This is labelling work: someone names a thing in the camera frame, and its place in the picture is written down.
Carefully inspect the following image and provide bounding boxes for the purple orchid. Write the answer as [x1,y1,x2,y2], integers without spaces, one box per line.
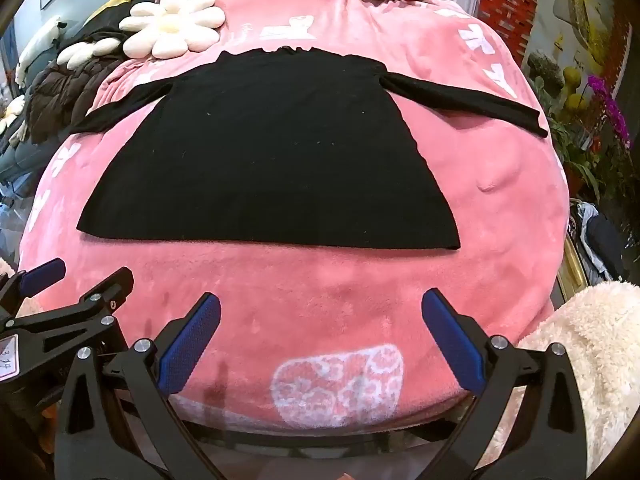
[587,75,637,147]

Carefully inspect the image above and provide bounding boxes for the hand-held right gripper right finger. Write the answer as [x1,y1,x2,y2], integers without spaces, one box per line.
[421,288,589,480]

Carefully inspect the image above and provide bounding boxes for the dark blue clothes pile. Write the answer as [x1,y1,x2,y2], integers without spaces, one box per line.
[567,199,632,282]

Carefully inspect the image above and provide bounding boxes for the black long-sleeve top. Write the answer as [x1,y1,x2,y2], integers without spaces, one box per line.
[70,45,549,251]

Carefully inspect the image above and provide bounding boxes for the red brick panel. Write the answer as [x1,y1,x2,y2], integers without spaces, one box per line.
[477,0,543,67]

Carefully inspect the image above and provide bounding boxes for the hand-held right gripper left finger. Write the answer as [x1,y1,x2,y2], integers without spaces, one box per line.
[54,291,227,480]

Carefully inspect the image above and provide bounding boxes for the cream fluffy blanket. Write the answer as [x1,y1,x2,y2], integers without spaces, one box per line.
[487,280,640,480]

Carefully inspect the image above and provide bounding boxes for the black and yellow cushion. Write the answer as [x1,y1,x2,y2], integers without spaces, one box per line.
[82,0,151,36]

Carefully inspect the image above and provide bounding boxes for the white plush toy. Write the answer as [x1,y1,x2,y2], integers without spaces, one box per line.
[15,15,68,87]

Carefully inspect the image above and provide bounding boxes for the small daisy flower pillow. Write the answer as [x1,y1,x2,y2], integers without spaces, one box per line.
[56,37,123,67]

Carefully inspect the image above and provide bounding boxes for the green potted plant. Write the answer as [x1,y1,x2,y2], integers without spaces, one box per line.
[529,50,618,203]

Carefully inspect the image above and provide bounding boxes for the yellow wall poster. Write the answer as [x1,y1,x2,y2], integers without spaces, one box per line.
[524,0,640,78]

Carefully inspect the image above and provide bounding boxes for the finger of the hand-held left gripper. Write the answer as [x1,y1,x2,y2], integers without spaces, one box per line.
[7,266,135,342]
[0,258,67,311]

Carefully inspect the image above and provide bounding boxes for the pink printed blanket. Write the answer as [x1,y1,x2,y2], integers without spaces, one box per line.
[17,0,573,432]

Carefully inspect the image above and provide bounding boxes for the large daisy flower pillow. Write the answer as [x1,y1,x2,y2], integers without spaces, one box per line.
[119,0,226,59]

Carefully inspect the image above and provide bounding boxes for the dark puffer jacket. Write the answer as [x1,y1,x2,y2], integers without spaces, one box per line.
[24,57,121,145]

